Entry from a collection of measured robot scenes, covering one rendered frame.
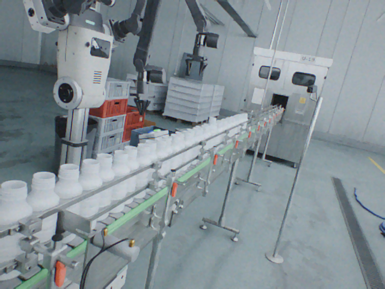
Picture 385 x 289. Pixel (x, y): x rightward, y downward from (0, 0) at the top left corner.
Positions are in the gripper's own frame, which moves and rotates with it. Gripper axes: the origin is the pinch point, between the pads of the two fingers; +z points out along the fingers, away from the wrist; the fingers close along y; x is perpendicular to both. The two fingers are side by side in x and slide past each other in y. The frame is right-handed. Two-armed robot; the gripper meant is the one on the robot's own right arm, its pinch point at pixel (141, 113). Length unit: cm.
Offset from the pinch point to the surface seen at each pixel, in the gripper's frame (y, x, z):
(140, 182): -35, -39, 16
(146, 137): -6.6, -10.6, 9.1
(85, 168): -58, -45, 7
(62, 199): -64, -47, 12
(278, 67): 456, 122, -70
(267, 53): 446, 142, -94
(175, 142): -12.0, -31.8, 7.4
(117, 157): -46, -41, 7
